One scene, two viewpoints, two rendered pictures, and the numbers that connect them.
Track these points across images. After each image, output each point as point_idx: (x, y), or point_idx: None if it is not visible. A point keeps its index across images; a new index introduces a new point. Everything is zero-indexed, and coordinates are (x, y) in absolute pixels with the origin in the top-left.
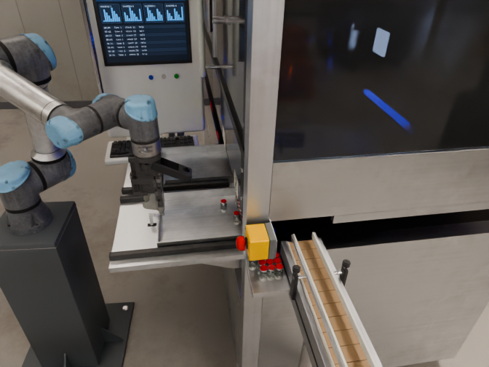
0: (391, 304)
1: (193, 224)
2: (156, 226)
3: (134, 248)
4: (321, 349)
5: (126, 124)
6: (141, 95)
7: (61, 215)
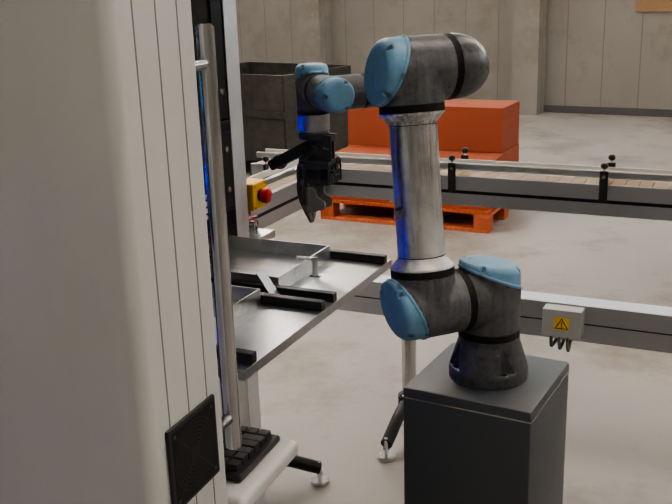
0: None
1: (267, 266)
2: (310, 274)
3: (353, 264)
4: (275, 190)
5: None
6: (306, 64)
7: (433, 370)
